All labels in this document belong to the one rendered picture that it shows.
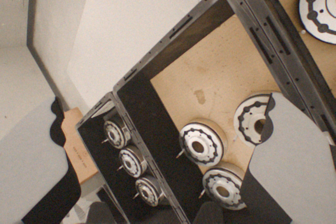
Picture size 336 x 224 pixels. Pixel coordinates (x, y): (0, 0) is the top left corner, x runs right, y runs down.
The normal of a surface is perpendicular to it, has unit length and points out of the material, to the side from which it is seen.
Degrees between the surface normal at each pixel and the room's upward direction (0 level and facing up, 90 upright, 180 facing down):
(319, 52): 0
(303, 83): 0
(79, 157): 76
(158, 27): 0
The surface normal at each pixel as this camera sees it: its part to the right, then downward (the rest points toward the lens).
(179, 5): -0.59, 0.31
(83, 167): 0.39, -0.44
